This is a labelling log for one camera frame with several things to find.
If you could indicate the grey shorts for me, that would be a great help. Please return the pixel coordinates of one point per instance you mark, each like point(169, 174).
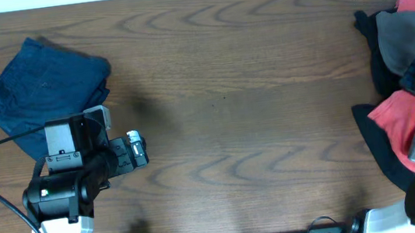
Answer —
point(396, 39)

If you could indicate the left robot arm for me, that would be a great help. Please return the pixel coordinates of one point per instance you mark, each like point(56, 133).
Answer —
point(62, 201)

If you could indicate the red t-shirt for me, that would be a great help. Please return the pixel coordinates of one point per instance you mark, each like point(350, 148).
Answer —
point(396, 114)

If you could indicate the black garment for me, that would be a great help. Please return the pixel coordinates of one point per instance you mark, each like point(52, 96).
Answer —
point(385, 83)

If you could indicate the folded navy blue shorts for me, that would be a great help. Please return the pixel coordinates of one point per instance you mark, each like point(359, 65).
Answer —
point(43, 82)

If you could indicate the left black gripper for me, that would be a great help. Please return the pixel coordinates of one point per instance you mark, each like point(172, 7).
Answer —
point(123, 161)

